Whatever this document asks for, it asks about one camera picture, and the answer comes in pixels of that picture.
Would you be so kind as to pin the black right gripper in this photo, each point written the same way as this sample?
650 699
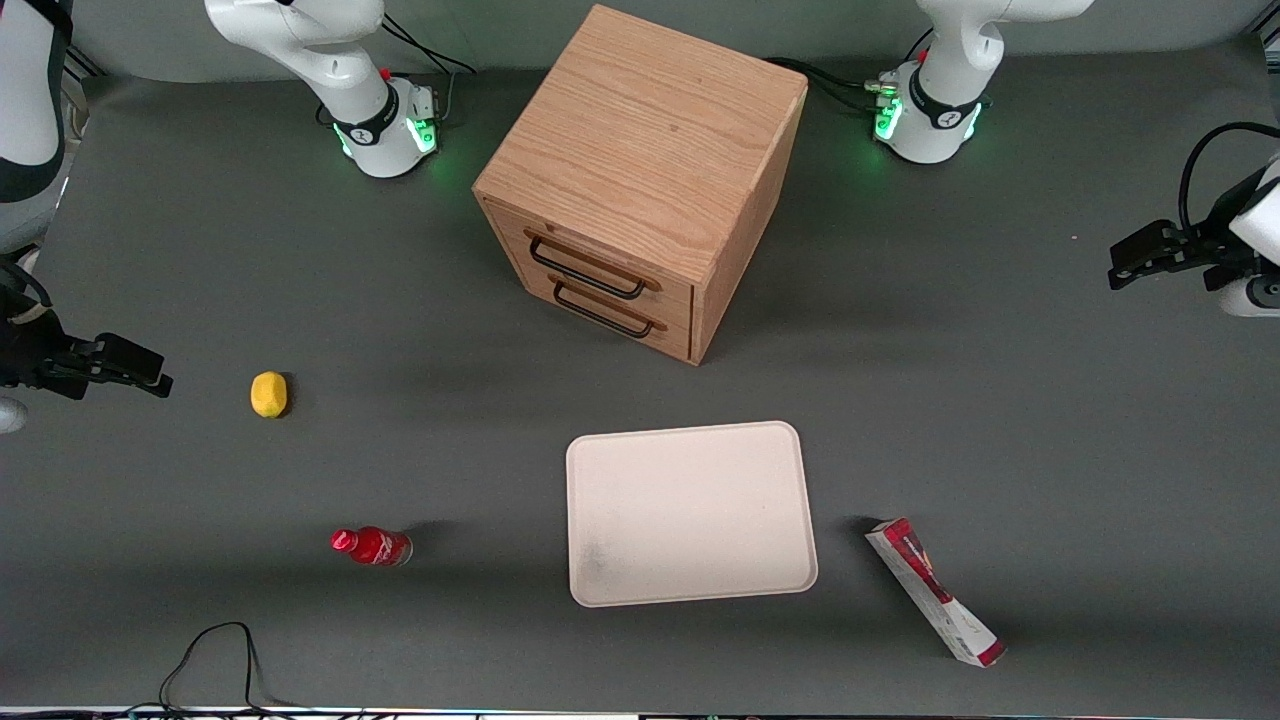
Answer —
30 357

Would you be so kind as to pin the red soda bottle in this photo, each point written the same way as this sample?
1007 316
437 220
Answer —
375 546

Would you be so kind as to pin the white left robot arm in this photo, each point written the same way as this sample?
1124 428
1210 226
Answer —
940 110

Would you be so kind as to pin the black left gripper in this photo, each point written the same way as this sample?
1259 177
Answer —
1203 247

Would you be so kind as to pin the wooden two-drawer cabinet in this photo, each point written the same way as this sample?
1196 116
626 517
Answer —
650 160

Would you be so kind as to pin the yellow lemon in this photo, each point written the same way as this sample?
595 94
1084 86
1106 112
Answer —
268 394

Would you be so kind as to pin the beige rectangular tray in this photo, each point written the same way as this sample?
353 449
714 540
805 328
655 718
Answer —
690 515

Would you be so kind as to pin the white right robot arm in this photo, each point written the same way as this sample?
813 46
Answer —
375 115

